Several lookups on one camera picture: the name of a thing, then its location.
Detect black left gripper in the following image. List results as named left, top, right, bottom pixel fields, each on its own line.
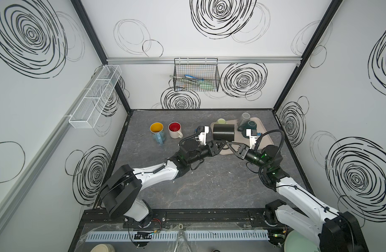
left=186, top=141, right=226, bottom=167

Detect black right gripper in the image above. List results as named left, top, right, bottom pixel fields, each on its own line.
left=227, top=144, right=270, bottom=171

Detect black mug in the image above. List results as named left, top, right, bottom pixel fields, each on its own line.
left=212, top=124, right=235, bottom=142

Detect beige plastic tray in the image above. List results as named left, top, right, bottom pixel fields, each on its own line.
left=220, top=117, right=274, bottom=155

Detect dark green mug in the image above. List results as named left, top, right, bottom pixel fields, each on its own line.
left=238, top=120, right=257, bottom=136

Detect white mug red inside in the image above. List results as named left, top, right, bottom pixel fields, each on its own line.
left=168, top=122, right=183, bottom=139

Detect blue butterfly mug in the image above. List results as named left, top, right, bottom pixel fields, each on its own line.
left=149, top=122, right=166, bottom=145

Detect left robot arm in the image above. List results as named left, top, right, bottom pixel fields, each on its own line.
left=99, top=134, right=226, bottom=226

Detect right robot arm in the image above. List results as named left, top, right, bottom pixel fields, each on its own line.
left=227, top=130, right=369, bottom=252

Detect light green mug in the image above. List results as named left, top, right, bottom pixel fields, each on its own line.
left=217, top=118, right=226, bottom=125

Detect grey mug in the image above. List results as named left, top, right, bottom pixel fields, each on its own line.
left=238, top=112, right=251, bottom=127

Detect utensils in basket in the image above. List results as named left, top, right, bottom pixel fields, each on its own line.
left=170, top=75, right=215, bottom=91

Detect light green plate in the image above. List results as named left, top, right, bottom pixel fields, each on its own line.
left=284, top=231, right=319, bottom=252

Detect cream round object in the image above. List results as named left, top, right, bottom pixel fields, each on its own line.
left=91, top=244, right=115, bottom=252

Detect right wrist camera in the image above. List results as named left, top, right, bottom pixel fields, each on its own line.
left=246, top=129, right=262, bottom=149

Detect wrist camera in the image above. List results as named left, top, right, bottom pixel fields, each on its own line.
left=195, top=126, right=209, bottom=146
left=246, top=129, right=262, bottom=149

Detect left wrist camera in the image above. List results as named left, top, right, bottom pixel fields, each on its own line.
left=195, top=126, right=209, bottom=146

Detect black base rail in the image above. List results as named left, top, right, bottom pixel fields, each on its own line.
left=81, top=207, right=332, bottom=229

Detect black wire basket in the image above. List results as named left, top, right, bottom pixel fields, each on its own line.
left=173, top=57, right=220, bottom=92

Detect white cable duct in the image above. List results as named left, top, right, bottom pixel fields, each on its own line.
left=85, top=230, right=270, bottom=242

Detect white mesh wall shelf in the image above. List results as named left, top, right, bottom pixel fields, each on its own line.
left=69, top=65, right=122, bottom=129

